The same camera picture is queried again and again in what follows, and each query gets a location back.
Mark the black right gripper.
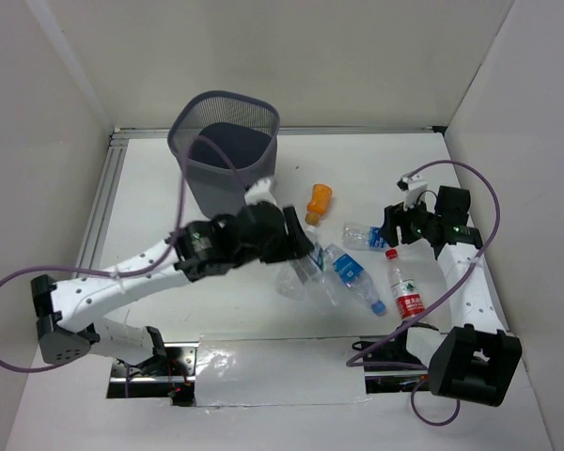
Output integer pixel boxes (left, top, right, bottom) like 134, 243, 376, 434
378, 192, 441, 248

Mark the crushed clear bottle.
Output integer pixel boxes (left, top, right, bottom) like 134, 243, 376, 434
275, 225, 330, 315

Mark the clear bottle blue cap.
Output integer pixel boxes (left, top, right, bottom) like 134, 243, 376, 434
325, 243, 386, 317

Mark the orange plastic bottle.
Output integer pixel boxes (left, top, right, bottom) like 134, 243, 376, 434
305, 183, 333, 226

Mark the clear bottle red label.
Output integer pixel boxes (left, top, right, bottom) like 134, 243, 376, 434
385, 249, 425, 320

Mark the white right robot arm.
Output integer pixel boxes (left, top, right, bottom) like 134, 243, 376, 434
380, 180, 522, 407

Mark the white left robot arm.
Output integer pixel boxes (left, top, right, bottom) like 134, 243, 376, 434
31, 201, 314, 375

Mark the grey mesh waste bin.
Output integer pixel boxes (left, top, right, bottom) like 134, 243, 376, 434
167, 90, 280, 218

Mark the clear bottle blue label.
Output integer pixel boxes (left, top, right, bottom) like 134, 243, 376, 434
341, 222, 388, 252

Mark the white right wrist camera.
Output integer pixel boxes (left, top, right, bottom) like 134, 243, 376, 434
397, 174, 428, 211

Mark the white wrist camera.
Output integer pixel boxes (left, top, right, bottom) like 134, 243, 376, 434
397, 174, 428, 211
244, 177, 277, 206

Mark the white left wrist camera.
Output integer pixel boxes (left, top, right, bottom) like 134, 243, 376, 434
244, 177, 277, 206

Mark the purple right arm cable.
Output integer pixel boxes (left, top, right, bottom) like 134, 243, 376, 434
346, 160, 502, 427

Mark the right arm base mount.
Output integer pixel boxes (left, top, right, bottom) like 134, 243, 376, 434
359, 339, 428, 395

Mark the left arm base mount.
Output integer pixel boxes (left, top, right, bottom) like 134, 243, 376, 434
106, 342, 199, 407

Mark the aluminium frame rail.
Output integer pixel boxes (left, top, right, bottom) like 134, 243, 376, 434
76, 129, 133, 268

